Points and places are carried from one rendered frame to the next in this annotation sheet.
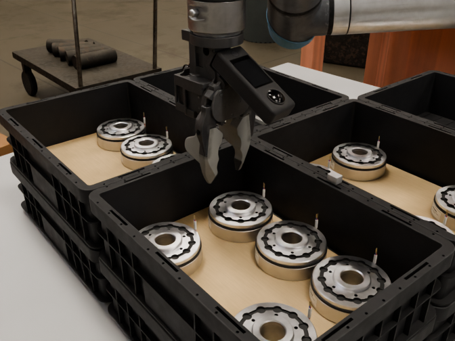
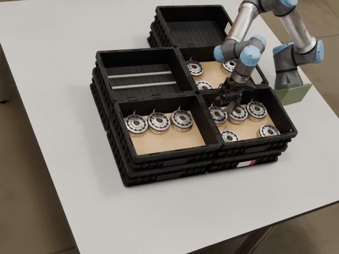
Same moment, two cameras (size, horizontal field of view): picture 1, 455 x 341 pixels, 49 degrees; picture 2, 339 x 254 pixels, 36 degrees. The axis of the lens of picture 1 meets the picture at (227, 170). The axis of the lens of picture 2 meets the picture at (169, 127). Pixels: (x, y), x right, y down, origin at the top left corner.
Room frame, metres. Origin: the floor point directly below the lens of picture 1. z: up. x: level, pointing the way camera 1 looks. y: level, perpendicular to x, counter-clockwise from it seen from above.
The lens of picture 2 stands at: (0.80, 1.67, 2.54)
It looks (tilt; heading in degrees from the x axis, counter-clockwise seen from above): 48 degrees down; 271
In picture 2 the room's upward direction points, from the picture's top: 23 degrees clockwise
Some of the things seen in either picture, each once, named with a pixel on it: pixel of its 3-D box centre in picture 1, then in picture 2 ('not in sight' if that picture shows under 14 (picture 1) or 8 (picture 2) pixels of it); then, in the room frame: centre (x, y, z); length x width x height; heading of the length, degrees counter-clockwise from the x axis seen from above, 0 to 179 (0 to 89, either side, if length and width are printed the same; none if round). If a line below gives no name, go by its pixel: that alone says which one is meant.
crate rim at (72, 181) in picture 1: (112, 128); (167, 124); (0.85, 0.21, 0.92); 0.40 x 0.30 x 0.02; 39
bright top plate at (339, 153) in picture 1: (359, 155); (193, 67); (0.85, -0.25, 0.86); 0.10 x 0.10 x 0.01
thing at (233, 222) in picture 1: (240, 208); (216, 114); (0.67, -0.02, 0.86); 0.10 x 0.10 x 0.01
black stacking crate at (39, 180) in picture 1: (116, 152); (164, 132); (0.85, 0.21, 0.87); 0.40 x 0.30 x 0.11; 39
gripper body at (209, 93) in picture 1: (212, 74); (232, 87); (0.66, 0.02, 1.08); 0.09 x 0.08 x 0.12; 44
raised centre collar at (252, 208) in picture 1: (240, 206); (217, 114); (0.67, -0.02, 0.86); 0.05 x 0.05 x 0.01
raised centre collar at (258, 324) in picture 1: (272, 332); (270, 132); (0.40, -0.05, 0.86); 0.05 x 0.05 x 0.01
